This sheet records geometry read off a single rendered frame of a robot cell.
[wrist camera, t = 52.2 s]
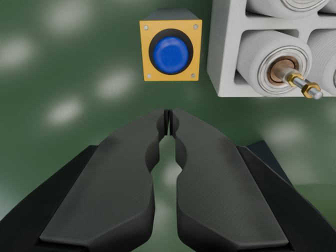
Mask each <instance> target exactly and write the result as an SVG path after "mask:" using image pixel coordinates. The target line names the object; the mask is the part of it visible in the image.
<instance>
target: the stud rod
mask: <svg viewBox="0 0 336 252"><path fill-rule="evenodd" d="M293 84H295V85H296V86H297V87H299V88H300V89H302V88H303V87H304V85H305V84H308V83H307V82H305V81H304V80H302V79H301V78H299V77H296V78H295V79H294V80H293ZM308 94H309V95H310V96H311V97H313V98H314V99H315V100H319V99H321V98H322V97H323V95H324V94H323V93H322V92H321V91H320V90H318V89H316V88H311V89H310V90H309V91H308Z"/></svg>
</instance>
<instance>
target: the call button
mask: <svg viewBox="0 0 336 252"><path fill-rule="evenodd" d="M188 56H189V53H188V49H187V46H186V44H185V43H184V42H183V41H182V40H181V39H180V38H178V37H176V36H166V37H164V38H162V39H161V40H160V41H159V42H158V43H157V44H156V46H155V48H154V51H153V58H154V62H155V64H156V65H157V67H158V68H159V69H160V70H162V71H164V72H166V73H175V72H178V71H180V70H181V69H182V68H183V67H184V66H185V65H186V63H187V61H188Z"/></svg>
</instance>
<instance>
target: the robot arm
mask: <svg viewBox="0 0 336 252"><path fill-rule="evenodd" d="M168 126H169V131H170V136H173V138H174V139H175V161H176V162H177V164H178V165H179V166H180V167H181V169H182V171H181V173H180V174H179V175H178V177H177V179H176V219H177V234H178V237H179V239H180V240H181V241H182V242H183V243H184V244H185V245H187V246H188V247H190V248H191V249H193V250H194V251H196V252H336V229H335V228H334V227H333V226H332V224H331V223H330V222H329V221H328V220H327V219H326V218H325V217H324V216H323V215H322V214H321V213H320V212H319V211H318V210H317V209H316V208H315V207H314V206H313V205H312V204H311V203H310V202H309V201H308V200H307V199H306V198H305V197H304V196H303V195H302V194H300V193H299V192H298V191H297V190H296V189H295V188H294V187H292V186H291V185H290V184H289V183H288V182H287V181H285V180H284V179H283V178H282V177H281V176H280V175H278V174H277V173H276V172H275V171H274V170H273V169H272V168H270V167H269V166H268V165H267V164H266V163H265V162H263V161H262V160H261V159H260V158H259V157H258V156H257V155H255V154H254V153H253V152H252V151H251V150H250V149H248V148H247V147H246V146H245V145H243V146H237V145H236V144H235V143H234V142H233V141H232V140H230V139H229V138H228V137H227V136H226V135H224V134H223V133H222V132H221V131H219V130H218V129H216V128H215V127H213V126H212V125H210V124H208V123H206V122H204V121H203V120H201V119H199V118H197V117H195V116H193V115H192V114H190V113H188V112H186V111H184V110H182V109H180V108H173V109H170V110H169V109H164V108H156V109H154V110H153V111H151V112H149V113H147V114H145V115H143V116H141V117H139V118H137V119H135V120H133V121H131V122H129V123H127V124H126V125H124V126H122V127H120V128H119V129H117V130H116V131H114V132H113V133H112V134H110V135H109V136H108V137H106V138H105V139H104V140H103V141H102V142H101V143H99V144H98V145H89V146H88V147H87V148H85V149H84V150H83V151H82V152H80V153H79V154H78V155H77V156H75V157H74V158H73V159H72V160H70V161H69V162H68V163H67V164H65V165H64V166H63V167H62V168H61V169H59V170H58V171H57V172H56V173H54V174H53V175H52V176H51V177H49V178H48V179H47V180H46V181H44V182H43V183H42V184H41V185H39V186H38V187H37V188H36V189H34V190H33V191H32V192H31V193H30V194H28V195H27V196H26V197H25V198H24V199H23V200H21V201H20V202H19V203H18V204H17V205H16V206H15V207H14V208H13V209H12V210H11V211H10V212H9V213H8V214H7V215H6V216H5V217H4V218H3V219H2V220H1V221H0V252H131V251H133V250H134V249H136V248H138V247H139V246H141V245H143V244H144V243H146V242H147V241H148V240H149V239H150V237H151V235H152V232H153V224H154V217H155V196H154V183H153V176H152V175H151V171H152V170H153V168H154V167H155V166H156V164H157V163H158V162H159V161H160V148H159V143H160V141H161V140H162V139H163V138H164V136H167V135H168Z"/></svg>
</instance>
